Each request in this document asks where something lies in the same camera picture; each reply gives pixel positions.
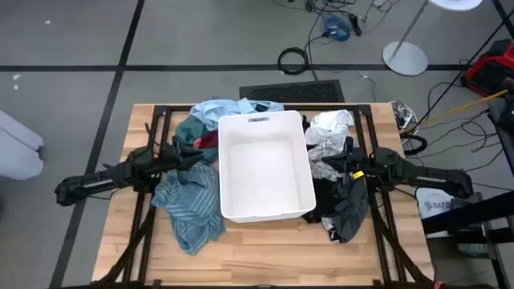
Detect white power strip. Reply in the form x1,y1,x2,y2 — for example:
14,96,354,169
391,100,414,129

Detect thick black cable loop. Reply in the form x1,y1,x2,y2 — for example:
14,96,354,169
401,133,429,157

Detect black metal stand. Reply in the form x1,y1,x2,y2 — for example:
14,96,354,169
421,190,514,289

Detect red garment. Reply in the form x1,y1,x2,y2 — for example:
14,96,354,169
194,131,220,150

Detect black metal table frame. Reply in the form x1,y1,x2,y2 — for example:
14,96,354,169
94,104,434,289

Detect coiled blue cable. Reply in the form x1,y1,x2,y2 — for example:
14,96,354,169
323,14,353,43

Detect black garment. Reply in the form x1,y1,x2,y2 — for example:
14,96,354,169
301,176,346,225

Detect teal striped shirt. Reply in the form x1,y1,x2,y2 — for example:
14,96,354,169
150,162,226,257

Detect dark grey garment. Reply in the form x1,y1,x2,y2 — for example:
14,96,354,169
320,176,369,244

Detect red and black case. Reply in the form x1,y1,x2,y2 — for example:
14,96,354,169
460,39,514,97

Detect white floor lamp base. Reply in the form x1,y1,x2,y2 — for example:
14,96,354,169
381,0,483,76

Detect white plastic bin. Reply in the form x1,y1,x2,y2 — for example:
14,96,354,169
218,110,317,224

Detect white printed box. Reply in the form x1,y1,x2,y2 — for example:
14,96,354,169
415,187,455,220

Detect white furniture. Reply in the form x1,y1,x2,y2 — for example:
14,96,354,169
0,110,44,181

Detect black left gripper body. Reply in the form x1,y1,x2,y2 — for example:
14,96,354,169
160,136,187,173

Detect dark grey equipment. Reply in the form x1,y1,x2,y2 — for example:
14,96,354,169
487,78,514,177

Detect light blue geometric print shirt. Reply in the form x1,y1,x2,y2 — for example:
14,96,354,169
189,97,285,132

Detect thin black pole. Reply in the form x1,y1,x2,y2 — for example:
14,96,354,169
417,18,514,121

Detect black floor vent grate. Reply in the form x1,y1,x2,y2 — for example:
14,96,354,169
239,79,345,104

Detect grey white leaf print garment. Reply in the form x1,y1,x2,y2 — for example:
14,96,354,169
307,142,346,181

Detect black power adapter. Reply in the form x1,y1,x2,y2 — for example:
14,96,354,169
348,13,363,37

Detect yellow cable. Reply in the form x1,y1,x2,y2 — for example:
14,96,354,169
401,88,509,133

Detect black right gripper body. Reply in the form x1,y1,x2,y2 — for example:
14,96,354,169
342,136,377,180

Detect coiled black cable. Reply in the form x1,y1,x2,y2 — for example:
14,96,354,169
276,47,310,75

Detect dark teal dotted shirt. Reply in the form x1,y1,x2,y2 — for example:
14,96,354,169
174,115,220,165

